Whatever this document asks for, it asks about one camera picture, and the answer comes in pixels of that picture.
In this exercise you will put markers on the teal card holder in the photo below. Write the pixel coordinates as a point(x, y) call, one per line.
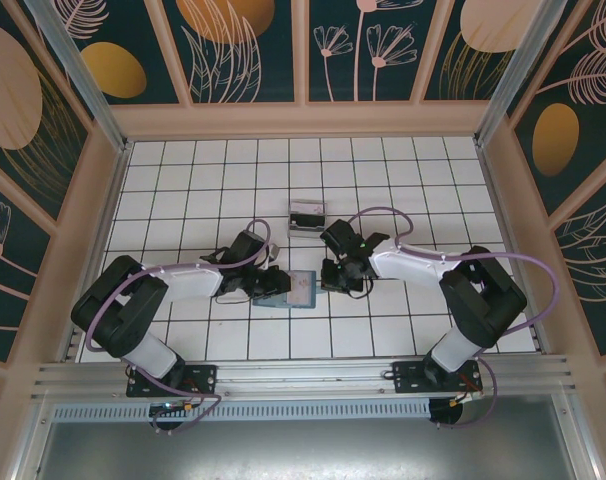
point(270, 301)

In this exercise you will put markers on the pink floral card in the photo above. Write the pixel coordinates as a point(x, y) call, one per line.
point(303, 290)
point(309, 206)

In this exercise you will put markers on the clear plastic box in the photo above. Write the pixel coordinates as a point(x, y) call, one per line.
point(327, 220)

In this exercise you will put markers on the black VIP card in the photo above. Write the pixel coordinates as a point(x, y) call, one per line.
point(308, 219)

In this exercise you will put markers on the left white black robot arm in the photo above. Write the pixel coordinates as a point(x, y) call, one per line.
point(188, 282)

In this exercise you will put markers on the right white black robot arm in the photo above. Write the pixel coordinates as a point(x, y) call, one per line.
point(413, 265)

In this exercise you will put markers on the small black circuit board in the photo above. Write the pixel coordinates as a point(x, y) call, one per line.
point(175, 407)

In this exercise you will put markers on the grey metal sheet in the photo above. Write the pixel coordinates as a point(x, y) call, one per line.
point(303, 450)

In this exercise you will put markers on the aluminium rail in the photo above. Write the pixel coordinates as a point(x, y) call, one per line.
point(303, 375)

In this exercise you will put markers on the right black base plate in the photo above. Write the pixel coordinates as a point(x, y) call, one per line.
point(408, 377)

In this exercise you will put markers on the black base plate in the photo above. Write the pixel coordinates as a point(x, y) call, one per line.
point(203, 377)
point(408, 377)

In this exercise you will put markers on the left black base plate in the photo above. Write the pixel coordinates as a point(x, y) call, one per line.
point(203, 377)

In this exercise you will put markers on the aluminium frame post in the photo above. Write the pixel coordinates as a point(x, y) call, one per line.
point(77, 65)
point(518, 65)

